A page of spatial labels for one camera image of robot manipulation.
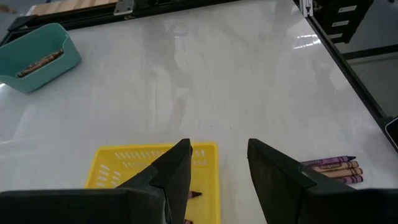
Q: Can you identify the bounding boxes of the teal plastic basket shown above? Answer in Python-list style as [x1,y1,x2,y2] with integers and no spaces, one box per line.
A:
[0,22,82,94]

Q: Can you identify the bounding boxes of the yellow plastic basket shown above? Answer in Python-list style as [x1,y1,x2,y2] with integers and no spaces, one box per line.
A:
[84,142,221,224]

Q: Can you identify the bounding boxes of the brown crayon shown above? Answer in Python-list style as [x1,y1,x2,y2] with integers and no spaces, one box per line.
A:
[310,161,360,173]
[16,49,65,78]
[320,167,364,179]

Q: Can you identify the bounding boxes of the silver metal bracket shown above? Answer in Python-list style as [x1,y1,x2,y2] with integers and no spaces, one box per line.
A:
[300,0,313,18]
[113,0,135,16]

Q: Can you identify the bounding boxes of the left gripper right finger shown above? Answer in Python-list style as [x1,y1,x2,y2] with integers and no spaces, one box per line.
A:
[247,138,355,224]

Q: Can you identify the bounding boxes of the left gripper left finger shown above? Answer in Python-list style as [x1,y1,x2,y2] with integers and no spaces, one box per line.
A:
[116,138,194,224]

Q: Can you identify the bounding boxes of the black drawer cabinet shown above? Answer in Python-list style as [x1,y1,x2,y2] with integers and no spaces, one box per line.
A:
[313,0,374,44]

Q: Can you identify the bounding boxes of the black device white rim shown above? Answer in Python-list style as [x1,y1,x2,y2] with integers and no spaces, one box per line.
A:
[384,116,398,153]

